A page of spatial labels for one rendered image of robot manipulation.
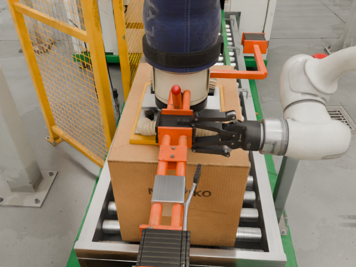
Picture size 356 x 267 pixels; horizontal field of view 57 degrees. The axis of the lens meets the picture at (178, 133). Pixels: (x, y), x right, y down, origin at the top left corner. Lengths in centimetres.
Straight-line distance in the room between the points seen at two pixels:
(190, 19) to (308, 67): 31
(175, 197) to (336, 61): 47
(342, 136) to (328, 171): 161
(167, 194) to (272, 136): 29
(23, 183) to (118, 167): 132
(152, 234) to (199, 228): 58
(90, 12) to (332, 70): 100
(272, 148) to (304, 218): 134
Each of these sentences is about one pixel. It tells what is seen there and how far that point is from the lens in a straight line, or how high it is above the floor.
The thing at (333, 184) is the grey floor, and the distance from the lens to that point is 236.
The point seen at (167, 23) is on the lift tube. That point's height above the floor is 129.
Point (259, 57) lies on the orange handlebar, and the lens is 117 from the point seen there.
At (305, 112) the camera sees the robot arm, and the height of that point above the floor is 114.
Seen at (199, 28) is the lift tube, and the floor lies 127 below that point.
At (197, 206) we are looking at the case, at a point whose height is 76.
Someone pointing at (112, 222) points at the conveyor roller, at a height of 55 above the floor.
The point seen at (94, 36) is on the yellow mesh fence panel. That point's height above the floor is 102.
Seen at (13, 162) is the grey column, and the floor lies 28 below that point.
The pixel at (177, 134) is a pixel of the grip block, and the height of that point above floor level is 109.
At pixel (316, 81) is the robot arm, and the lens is 85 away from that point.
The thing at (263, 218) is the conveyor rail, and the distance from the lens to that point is 127.
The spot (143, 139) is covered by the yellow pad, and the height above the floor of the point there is 97.
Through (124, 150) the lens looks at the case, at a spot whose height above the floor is 95.
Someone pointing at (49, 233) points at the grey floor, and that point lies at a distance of 204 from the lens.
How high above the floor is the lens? 158
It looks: 39 degrees down
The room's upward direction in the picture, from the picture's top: straight up
